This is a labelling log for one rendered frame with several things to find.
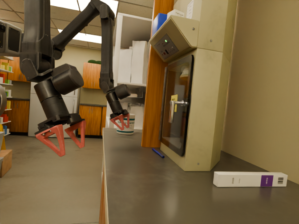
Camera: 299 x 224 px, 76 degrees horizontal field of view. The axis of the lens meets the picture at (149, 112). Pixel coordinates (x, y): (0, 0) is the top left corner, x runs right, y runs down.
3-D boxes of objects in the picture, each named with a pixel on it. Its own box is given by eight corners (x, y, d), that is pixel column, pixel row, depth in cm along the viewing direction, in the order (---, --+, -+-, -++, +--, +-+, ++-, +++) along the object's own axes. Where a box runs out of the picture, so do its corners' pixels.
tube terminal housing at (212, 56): (200, 150, 111) (215, 14, 107) (240, 171, 80) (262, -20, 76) (159, 149, 105) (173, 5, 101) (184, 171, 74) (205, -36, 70)
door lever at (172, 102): (182, 124, 76) (179, 123, 79) (184, 100, 76) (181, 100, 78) (169, 123, 75) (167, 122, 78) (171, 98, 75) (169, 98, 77)
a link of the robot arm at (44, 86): (42, 86, 57) (27, 84, 51) (61, 76, 56) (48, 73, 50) (51, 107, 57) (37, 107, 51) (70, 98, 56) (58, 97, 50)
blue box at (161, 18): (170, 42, 99) (171, 24, 99) (177, 36, 90) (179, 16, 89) (151, 39, 97) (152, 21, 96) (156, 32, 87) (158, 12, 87)
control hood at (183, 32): (167, 62, 103) (169, 44, 102) (197, 47, 71) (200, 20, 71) (147, 59, 100) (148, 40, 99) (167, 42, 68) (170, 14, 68)
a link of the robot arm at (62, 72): (42, 68, 59) (18, 62, 50) (73, 50, 57) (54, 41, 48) (57, 103, 58) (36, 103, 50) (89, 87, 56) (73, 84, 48)
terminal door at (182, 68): (160, 140, 104) (167, 66, 102) (183, 158, 74) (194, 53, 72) (159, 140, 104) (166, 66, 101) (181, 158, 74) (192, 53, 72)
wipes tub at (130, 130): (132, 132, 154) (133, 113, 153) (135, 135, 141) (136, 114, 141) (115, 131, 151) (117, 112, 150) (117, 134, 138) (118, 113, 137)
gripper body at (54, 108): (81, 118, 58) (71, 96, 58) (60, 121, 48) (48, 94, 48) (63, 126, 59) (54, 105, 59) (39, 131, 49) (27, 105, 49)
